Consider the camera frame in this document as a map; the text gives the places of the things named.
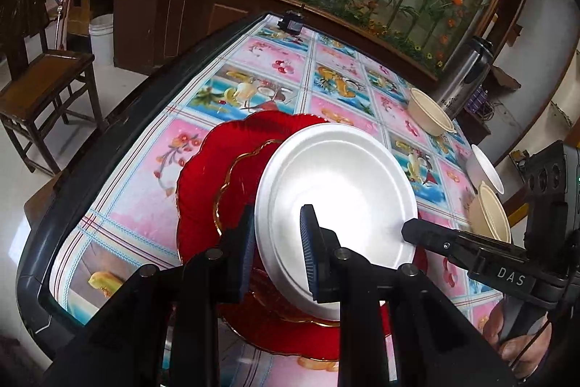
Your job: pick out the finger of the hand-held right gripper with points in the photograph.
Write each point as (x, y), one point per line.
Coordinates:
(430, 237)

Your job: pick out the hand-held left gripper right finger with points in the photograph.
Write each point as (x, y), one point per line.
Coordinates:
(310, 251)

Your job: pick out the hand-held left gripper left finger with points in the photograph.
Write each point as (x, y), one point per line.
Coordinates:
(247, 251)

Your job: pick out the red gold-rimmed glass plate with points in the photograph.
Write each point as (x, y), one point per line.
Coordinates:
(240, 180)

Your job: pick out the white foam bowl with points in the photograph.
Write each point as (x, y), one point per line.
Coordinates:
(482, 169)

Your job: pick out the white foam plate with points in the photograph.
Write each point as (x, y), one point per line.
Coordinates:
(344, 169)

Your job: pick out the large red scalloped plate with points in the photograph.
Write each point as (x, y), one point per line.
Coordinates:
(199, 169)

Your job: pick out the person's right forearm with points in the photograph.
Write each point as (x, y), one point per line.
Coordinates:
(564, 362)

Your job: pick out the person's right hand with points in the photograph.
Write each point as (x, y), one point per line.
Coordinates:
(516, 350)

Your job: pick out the fruit print tablecloth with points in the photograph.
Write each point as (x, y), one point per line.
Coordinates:
(136, 196)

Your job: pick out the purple bottle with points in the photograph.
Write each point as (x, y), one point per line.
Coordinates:
(471, 100)
(482, 99)

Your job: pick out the stainless steel thermos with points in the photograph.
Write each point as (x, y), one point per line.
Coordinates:
(466, 74)

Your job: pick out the black rimmed table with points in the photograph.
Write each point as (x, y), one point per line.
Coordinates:
(90, 151)

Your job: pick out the small black device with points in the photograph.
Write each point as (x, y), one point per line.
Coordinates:
(292, 23)

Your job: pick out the brown wooden cabinet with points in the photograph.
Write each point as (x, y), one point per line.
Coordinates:
(145, 19)

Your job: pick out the white plastic bucket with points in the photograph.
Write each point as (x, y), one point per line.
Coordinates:
(100, 42)

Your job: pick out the wooden chair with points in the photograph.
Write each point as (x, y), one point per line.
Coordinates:
(45, 69)

